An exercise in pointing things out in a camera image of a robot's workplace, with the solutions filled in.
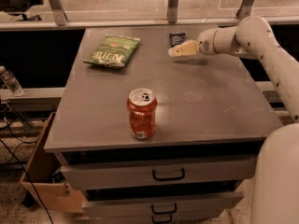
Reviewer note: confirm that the middle grey drawer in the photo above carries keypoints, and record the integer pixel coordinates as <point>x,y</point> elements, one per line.
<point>201,205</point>

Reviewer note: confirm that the brown cardboard box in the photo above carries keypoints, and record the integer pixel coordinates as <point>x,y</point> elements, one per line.
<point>40,168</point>

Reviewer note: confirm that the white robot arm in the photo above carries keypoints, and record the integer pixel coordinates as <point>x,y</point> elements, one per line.
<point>275,196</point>

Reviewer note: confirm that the orange soda can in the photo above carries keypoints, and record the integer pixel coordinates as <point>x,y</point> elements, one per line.
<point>141,107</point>

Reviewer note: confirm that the green kettle chip bag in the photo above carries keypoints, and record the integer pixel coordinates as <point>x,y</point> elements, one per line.
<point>115,51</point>

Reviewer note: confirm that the top grey drawer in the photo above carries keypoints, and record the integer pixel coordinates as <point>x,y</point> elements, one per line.
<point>127,174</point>

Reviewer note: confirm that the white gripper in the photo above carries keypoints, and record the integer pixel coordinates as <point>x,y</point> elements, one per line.
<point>206,43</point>

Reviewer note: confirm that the metal window frame rail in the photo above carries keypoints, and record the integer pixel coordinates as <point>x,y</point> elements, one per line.
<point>96,12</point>

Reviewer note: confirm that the bottom grey drawer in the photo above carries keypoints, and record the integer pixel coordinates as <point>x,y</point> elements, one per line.
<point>137,217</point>

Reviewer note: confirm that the dark blue rxbar wrapper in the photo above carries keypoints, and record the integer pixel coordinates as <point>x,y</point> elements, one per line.
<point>177,39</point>

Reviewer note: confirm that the grey drawer cabinet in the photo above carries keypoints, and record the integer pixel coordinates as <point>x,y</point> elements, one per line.
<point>208,106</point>

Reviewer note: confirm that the grey drawer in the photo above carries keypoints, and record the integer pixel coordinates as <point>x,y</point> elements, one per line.
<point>127,174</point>
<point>137,217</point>
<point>201,205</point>

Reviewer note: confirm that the clear plastic water bottle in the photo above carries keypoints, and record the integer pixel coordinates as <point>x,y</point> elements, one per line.
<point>10,81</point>

